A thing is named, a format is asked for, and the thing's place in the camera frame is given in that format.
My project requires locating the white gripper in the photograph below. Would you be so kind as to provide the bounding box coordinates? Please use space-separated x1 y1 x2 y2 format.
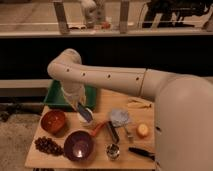
61 83 86 109

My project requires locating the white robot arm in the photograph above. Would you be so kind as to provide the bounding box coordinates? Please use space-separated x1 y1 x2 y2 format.
47 49 213 171

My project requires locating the orange bowl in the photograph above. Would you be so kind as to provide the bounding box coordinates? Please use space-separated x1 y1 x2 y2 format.
41 109 66 134

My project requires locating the purple bowl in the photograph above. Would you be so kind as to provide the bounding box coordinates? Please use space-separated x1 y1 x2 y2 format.
63 130 94 162

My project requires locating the green plastic tray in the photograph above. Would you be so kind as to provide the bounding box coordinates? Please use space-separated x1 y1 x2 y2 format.
44 80 97 111

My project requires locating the white cup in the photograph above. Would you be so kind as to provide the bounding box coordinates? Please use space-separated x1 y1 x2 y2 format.
77 108 94 128

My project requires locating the crumpled grey cloth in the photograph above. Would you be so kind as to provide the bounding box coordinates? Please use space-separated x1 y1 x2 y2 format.
109 109 131 127

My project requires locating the bunch of dark grapes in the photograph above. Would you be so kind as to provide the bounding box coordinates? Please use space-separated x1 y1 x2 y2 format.
35 136 63 156

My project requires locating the small metal fork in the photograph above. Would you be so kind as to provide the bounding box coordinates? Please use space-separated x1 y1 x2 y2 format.
124 126 134 143

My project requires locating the background white robot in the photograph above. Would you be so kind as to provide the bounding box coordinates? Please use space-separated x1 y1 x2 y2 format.
78 0 110 29

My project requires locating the yellow orange fruit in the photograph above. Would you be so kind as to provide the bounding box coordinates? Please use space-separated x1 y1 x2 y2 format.
136 123 149 138

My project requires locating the orange handled spoon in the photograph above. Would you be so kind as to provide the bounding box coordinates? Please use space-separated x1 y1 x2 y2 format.
90 121 106 137

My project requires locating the black handled metal scoop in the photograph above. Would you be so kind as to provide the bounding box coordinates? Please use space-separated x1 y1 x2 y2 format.
106 121 120 160

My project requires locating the black handled tool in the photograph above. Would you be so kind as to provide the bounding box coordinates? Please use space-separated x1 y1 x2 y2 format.
128 147 155 160

